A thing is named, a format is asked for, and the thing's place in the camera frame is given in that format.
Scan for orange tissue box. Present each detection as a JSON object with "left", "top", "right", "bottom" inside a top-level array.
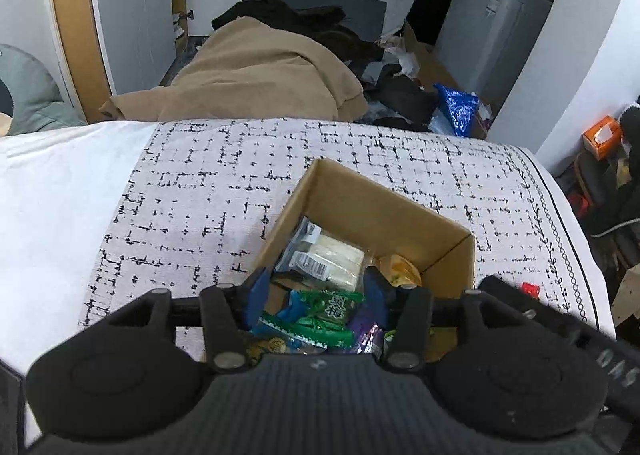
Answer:
[{"left": 582, "top": 116, "right": 622, "bottom": 160}]

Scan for brown cardboard box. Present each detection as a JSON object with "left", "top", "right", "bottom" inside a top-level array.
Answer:
[{"left": 199, "top": 157, "right": 476, "bottom": 363}]

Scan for long white cracker packet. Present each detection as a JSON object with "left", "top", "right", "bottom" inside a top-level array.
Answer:
[{"left": 274, "top": 216, "right": 370, "bottom": 293}]

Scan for grey plush toy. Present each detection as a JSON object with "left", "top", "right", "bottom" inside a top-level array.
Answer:
[{"left": 1, "top": 44, "right": 87, "bottom": 136}]

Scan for white cable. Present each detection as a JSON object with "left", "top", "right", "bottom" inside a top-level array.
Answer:
[{"left": 589, "top": 218, "right": 640, "bottom": 240}]

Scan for grey mini fridge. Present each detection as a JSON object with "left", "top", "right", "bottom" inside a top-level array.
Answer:
[{"left": 434, "top": 0, "right": 552, "bottom": 110}]

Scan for dark green snack packet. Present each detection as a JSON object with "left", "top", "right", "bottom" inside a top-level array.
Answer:
[{"left": 250, "top": 289, "right": 364, "bottom": 349}]

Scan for yellow orange biscuit packet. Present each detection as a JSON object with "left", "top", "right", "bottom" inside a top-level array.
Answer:
[{"left": 376, "top": 253, "right": 422, "bottom": 287}]

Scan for patterned white bed cover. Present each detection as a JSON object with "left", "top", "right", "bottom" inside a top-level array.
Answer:
[{"left": 0, "top": 117, "right": 616, "bottom": 445}]

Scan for white wardrobe door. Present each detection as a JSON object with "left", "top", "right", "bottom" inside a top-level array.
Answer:
[{"left": 91, "top": 0, "right": 176, "bottom": 95}]

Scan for green cow biscuit packet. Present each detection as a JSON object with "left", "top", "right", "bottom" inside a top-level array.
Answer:
[{"left": 245, "top": 337, "right": 296, "bottom": 366}]

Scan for black clothes pile on chair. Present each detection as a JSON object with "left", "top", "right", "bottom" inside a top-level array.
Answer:
[{"left": 577, "top": 102, "right": 639, "bottom": 269}]

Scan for red candy bar packet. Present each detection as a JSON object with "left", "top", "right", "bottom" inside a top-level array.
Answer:
[{"left": 520, "top": 282, "right": 540, "bottom": 299}]

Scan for purple candy packet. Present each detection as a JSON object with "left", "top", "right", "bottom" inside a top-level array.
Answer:
[{"left": 344, "top": 305, "right": 384, "bottom": 357}]

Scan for blue foil bag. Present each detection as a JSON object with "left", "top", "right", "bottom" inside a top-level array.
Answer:
[{"left": 434, "top": 83, "right": 480, "bottom": 137}]

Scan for black clothes on floor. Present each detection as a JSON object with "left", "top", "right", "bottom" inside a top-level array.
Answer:
[{"left": 212, "top": 0, "right": 438, "bottom": 132}]

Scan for blue snack packet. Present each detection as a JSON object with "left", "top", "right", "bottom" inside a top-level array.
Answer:
[{"left": 276, "top": 290, "right": 309, "bottom": 323}]

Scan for tan blanket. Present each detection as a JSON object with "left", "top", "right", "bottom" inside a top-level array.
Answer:
[{"left": 100, "top": 17, "right": 369, "bottom": 122}]

